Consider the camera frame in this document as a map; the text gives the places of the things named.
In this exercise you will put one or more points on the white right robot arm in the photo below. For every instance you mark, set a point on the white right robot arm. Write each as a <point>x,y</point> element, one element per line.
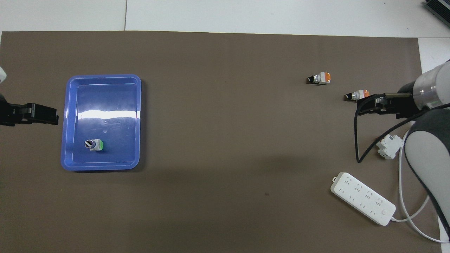
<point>432,88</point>

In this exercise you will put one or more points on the blue plastic tray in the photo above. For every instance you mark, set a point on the blue plastic tray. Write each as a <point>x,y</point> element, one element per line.
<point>102,105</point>

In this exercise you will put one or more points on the white power strip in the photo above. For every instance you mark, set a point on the white power strip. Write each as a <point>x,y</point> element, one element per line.
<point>362,196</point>

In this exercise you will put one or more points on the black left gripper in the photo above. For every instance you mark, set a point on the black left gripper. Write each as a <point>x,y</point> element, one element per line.
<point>12,114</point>

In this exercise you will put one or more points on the orange selector switch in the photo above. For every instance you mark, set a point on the orange selector switch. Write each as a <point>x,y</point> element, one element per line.
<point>357,95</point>
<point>321,78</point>

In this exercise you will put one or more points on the grey ribbed metal device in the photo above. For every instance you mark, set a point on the grey ribbed metal device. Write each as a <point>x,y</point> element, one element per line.
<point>441,8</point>

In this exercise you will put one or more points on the brown paper table mat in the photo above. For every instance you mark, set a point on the brown paper table mat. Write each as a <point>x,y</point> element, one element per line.
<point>228,140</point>

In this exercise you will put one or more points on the green selector switch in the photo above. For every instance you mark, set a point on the green selector switch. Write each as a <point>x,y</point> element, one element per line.
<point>95,144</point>

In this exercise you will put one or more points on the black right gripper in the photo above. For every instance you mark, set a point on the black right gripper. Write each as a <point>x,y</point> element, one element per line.
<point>404,105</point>

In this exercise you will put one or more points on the white circuit breaker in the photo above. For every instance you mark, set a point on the white circuit breaker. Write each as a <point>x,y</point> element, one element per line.
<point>388,146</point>

